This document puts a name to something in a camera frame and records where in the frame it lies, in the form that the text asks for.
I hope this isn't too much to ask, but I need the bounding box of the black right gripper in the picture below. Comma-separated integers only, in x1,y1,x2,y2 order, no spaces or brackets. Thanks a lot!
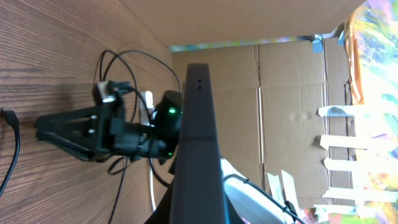
35,106,146,162

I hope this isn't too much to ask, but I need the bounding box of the black USB charging cable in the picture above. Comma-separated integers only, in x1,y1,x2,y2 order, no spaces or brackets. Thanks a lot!
0,49,182,224

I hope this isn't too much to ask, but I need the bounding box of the Samsung Galaxy smartphone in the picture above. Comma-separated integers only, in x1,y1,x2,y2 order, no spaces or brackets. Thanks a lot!
169,63,228,224

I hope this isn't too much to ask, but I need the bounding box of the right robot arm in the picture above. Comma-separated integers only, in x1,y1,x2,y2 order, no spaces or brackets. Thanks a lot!
35,90,241,223

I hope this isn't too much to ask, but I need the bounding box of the white power strip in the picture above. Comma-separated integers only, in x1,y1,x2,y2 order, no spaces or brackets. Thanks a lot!
139,91,154,126

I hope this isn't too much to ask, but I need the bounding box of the brown cardboard backdrop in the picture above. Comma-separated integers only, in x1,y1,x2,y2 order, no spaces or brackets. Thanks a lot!
127,0,361,208

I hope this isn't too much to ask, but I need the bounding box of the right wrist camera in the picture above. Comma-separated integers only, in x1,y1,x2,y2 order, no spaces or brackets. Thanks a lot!
92,81,132,105

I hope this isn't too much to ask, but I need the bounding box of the white power strip cord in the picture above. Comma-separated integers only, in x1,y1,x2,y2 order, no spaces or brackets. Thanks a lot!
148,158,157,212

